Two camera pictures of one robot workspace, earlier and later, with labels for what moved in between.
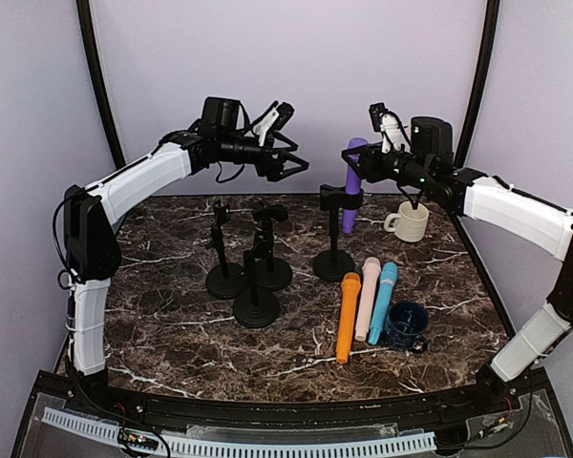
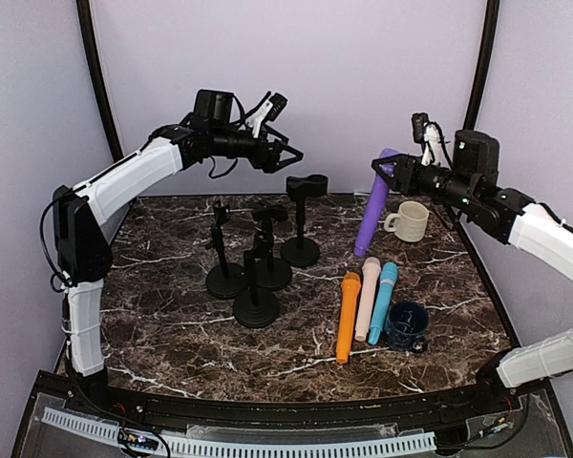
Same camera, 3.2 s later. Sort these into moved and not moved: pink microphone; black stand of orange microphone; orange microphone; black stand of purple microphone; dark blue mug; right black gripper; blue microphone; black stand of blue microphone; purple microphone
Moved: black stand of purple microphone; purple microphone; right black gripper
Not moved: orange microphone; pink microphone; black stand of blue microphone; blue microphone; dark blue mug; black stand of orange microphone
